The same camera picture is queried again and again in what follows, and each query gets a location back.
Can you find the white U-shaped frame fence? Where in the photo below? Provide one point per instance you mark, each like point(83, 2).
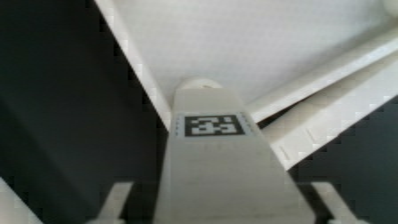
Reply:
point(330, 112)

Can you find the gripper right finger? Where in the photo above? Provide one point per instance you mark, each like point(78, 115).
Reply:
point(344, 216)

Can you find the white desk top tray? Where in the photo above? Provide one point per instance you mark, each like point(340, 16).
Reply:
point(275, 47)

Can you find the white leg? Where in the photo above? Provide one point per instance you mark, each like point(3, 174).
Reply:
point(225, 184)

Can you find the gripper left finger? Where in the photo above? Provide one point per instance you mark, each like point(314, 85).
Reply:
point(113, 207)

